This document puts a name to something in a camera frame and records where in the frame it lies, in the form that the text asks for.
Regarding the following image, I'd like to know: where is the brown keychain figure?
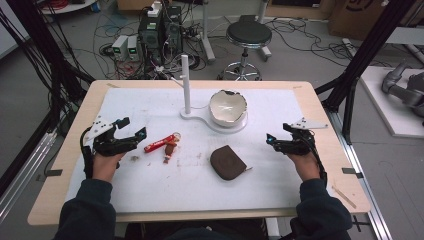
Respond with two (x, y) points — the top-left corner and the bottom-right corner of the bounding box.
(162, 143), (178, 165)

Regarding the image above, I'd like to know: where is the white cracked eggshell bowl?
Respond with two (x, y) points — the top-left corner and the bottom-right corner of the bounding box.
(208, 89), (249, 129)

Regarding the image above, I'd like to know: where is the person's right hand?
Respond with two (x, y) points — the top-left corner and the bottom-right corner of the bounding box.
(287, 151), (323, 183)

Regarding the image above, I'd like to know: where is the black metal frame post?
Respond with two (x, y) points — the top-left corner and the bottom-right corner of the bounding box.
(314, 0), (419, 145)
(0, 0), (96, 198)

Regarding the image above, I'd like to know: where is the brown zip pouch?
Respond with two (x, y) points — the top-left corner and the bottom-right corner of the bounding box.
(209, 144), (254, 182)

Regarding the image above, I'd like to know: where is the black round stool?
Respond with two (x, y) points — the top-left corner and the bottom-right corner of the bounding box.
(217, 20), (274, 82)

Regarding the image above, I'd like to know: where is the person's left hand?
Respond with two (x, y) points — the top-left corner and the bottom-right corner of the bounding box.
(92, 150), (127, 184)

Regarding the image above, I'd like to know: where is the black computer tower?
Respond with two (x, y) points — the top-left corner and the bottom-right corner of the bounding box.
(137, 4), (184, 66)

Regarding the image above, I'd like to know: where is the grey tape piece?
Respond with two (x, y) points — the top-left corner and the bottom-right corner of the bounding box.
(35, 168), (64, 183)
(341, 167), (365, 179)

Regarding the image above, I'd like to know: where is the grey power supply unit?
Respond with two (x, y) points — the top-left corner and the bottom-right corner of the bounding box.
(126, 35), (140, 62)
(111, 34), (130, 62)

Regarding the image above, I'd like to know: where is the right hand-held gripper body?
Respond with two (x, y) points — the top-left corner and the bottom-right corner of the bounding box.
(275, 117), (329, 157)

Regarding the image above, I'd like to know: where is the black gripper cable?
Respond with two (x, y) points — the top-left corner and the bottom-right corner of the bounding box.
(79, 127), (96, 180)
(308, 132), (329, 188)

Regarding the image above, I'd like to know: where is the white table mat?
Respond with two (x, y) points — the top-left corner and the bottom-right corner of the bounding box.
(65, 87), (334, 214)

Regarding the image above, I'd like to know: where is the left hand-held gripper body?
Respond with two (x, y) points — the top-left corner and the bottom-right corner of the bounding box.
(82, 115), (139, 158)

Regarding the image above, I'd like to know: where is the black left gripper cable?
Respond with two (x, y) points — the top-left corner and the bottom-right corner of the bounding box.
(79, 127), (96, 180)

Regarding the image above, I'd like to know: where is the thin wooden stick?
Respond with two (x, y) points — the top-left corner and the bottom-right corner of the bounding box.
(331, 185), (358, 210)

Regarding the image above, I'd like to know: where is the white stand with post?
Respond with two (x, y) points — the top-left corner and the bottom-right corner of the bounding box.
(171, 54), (250, 135)

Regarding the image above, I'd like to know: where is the brown cardboard box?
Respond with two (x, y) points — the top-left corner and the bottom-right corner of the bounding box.
(327, 0), (424, 42)

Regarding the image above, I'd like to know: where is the tangle of floor cables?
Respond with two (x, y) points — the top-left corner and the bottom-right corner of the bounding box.
(89, 0), (394, 79)

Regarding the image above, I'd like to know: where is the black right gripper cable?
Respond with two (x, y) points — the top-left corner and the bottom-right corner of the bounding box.
(308, 132), (329, 188)

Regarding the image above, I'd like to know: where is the white power strip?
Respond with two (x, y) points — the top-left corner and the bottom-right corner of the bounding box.
(146, 0), (164, 18)

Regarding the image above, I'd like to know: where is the white floor board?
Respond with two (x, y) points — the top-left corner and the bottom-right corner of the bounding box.
(359, 65), (424, 139)

